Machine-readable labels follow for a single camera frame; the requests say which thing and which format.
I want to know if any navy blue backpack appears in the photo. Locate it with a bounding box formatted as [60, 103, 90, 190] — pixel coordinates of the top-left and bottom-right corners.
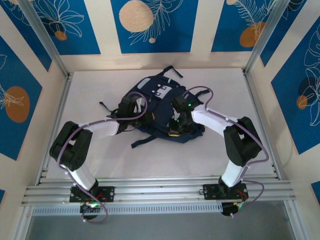
[99, 65, 206, 149]

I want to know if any black controller board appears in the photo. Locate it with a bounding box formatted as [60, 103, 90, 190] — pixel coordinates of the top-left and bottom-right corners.
[221, 202, 247, 217]
[79, 202, 101, 215]

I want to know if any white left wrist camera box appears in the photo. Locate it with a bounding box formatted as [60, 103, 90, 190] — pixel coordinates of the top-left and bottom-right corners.
[134, 98, 146, 113]

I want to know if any aluminium mounting rail beam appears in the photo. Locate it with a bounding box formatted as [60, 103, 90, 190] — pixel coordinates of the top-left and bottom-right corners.
[21, 176, 297, 207]

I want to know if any aluminium table side rail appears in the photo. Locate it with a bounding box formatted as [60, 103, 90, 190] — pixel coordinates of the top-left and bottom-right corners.
[242, 69, 282, 181]
[36, 71, 74, 186]

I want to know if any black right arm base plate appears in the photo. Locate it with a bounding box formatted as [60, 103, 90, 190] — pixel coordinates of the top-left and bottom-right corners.
[202, 183, 250, 201]

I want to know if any grey slotted cable duct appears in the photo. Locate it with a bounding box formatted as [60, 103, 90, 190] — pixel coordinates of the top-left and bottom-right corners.
[32, 202, 223, 217]

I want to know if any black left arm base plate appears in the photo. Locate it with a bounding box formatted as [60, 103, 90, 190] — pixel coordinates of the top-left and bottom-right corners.
[69, 186, 115, 203]

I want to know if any aluminium frame post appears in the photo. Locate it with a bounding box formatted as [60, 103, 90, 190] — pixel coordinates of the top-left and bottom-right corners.
[243, 0, 293, 76]
[18, 0, 70, 78]

